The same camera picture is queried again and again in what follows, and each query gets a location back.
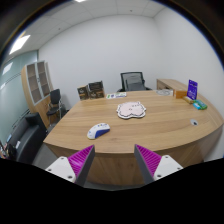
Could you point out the blue sign stand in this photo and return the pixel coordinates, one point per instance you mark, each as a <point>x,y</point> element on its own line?
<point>192,89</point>

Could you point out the black leather sofa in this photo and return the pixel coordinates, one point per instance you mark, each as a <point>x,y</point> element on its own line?
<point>27,138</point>

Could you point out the round white plate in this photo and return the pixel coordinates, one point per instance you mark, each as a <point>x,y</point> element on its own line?
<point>165,92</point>

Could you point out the low wooden sideboard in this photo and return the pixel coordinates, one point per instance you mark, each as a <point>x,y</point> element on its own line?
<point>170,84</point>

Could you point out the white and blue computer mouse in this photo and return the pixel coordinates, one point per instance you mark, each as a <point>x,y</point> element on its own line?
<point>98,130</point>

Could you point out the silver cable grommet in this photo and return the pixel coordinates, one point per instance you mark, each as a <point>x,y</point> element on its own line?
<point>194,122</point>

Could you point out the white green leaflet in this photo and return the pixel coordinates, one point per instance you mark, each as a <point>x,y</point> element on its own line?
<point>116,95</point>

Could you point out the orange wooden box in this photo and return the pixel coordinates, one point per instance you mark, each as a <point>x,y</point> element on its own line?
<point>178,94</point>

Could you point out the dark box small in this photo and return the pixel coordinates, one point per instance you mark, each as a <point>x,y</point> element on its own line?
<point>83,92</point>

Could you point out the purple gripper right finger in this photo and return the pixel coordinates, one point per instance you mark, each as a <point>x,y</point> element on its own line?
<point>153,166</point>

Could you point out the green tissue pack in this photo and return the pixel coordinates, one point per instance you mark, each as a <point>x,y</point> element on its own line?
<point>198,104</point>

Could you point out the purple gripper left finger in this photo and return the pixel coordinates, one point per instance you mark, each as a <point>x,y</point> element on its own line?
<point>74,168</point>

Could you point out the black side chair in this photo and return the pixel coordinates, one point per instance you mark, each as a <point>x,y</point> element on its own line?
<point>55,105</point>

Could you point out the black mesh office chair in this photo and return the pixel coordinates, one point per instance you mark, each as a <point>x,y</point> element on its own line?
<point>132,81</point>

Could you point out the dark box large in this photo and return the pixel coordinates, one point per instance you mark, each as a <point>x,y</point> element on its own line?
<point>96,90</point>

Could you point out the wooden bookshelf cabinet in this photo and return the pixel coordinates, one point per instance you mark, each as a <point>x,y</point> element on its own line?
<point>37,87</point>

